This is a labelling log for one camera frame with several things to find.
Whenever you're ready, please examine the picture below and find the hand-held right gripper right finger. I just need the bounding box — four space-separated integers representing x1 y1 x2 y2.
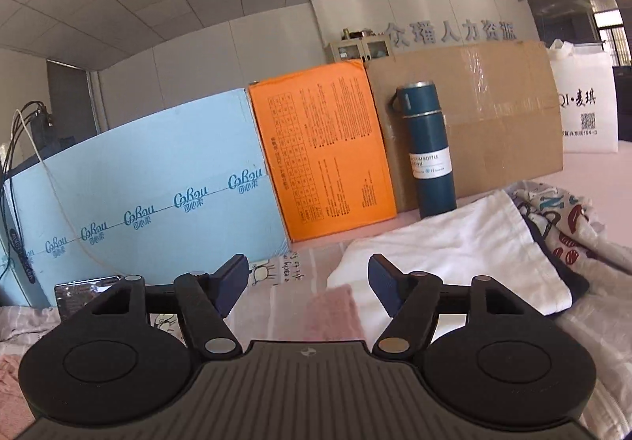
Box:
368 252 538 363

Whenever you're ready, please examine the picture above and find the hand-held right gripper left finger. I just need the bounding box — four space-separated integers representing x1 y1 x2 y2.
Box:
79 252 250 363

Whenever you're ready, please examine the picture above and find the pink knitted sweater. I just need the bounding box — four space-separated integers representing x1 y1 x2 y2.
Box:
0 284 367 404

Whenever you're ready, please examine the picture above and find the white cloth garment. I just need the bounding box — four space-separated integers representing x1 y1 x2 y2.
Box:
326 190 574 338

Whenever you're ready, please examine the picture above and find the teal thermos bottle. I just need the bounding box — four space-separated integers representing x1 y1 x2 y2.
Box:
390 82 458 220

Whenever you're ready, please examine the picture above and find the large light blue carton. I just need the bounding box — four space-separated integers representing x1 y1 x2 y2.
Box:
0 87 293 308

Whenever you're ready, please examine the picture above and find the orange carton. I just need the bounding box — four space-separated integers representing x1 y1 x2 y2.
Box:
247 59 399 244

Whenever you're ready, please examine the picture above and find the smartphone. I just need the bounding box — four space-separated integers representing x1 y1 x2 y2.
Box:
54 275 125 322

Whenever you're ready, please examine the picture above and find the brown cardboard box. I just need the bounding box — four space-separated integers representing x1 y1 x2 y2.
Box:
364 40 565 214

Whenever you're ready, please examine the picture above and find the printed striped bed cover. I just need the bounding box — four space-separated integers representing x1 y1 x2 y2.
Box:
0 181 632 440

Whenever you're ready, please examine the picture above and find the dark blue desk partition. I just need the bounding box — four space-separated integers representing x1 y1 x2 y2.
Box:
9 136 76 177

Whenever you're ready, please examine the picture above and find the glass door cabinet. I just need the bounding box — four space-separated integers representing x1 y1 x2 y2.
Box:
323 32 396 66

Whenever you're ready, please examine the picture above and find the black power adapter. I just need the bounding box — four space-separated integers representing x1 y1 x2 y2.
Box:
30 110 66 149

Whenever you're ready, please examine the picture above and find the grey door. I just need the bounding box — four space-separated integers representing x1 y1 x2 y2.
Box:
47 61 100 145

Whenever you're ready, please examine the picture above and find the white non-woven bag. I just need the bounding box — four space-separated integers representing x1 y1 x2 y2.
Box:
548 39 621 155

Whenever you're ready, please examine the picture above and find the window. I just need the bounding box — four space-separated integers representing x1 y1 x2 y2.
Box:
583 0 632 70

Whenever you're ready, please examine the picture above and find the white charging cable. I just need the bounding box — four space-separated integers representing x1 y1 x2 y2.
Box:
7 108 102 250

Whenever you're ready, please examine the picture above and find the black cable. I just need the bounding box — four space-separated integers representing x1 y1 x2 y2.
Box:
0 99 56 284

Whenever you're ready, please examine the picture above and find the grey wall lettering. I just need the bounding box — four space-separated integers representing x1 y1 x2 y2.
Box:
385 18 517 49

